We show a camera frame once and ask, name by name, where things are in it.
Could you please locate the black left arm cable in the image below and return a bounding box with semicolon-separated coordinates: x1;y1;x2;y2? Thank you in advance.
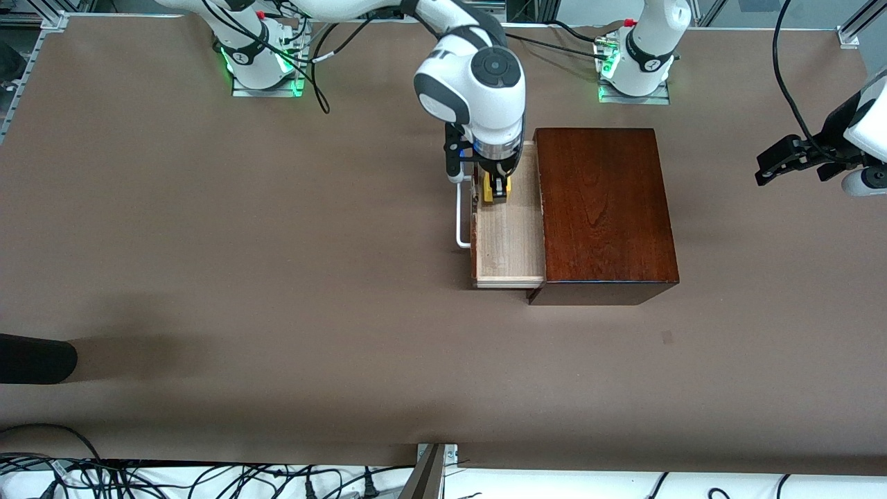
771;0;832;161

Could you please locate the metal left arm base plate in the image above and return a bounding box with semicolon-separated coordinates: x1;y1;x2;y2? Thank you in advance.
597;78;671;105

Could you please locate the wooden drawer with white handle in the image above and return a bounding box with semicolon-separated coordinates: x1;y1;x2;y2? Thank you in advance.
456;141;548;290

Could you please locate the aluminium side rail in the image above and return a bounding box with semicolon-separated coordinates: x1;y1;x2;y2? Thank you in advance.
0;28;46;146

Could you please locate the diagonal aluminium profile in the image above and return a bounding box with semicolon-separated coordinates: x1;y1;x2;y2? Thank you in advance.
842;0;887;35

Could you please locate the black cable on table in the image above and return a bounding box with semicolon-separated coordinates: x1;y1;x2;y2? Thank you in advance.
502;21;611;60

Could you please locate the black padded cylinder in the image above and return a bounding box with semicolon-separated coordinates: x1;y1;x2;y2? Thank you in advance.
0;333;78;385

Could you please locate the black cable tangle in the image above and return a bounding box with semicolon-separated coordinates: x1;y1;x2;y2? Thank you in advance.
0;454;416;499

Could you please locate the dark brown wooden cabinet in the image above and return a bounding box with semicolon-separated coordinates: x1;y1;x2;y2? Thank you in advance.
525;128;680;306

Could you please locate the small metal bracket plate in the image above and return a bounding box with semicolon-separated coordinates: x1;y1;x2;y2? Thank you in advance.
416;444;459;466

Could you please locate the black arched cable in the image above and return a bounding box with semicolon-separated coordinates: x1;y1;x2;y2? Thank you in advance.
0;423;105;464

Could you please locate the aluminium frame strut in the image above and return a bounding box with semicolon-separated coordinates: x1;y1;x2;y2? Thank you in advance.
398;444;448;499

